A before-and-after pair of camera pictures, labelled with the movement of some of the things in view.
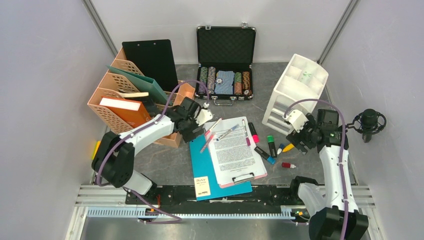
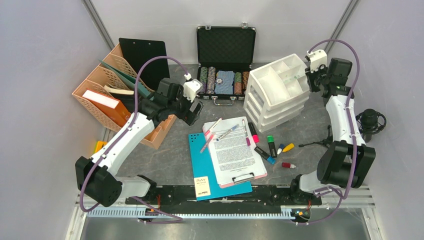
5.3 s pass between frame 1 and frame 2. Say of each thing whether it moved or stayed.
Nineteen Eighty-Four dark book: moved
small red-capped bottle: stayed
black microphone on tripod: stayed
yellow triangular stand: stayed
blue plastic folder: stayed
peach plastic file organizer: moved
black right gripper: moved
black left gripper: moved
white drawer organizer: moved
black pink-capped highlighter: stayed
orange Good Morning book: moved
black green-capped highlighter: stayed
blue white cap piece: stayed
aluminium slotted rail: stayed
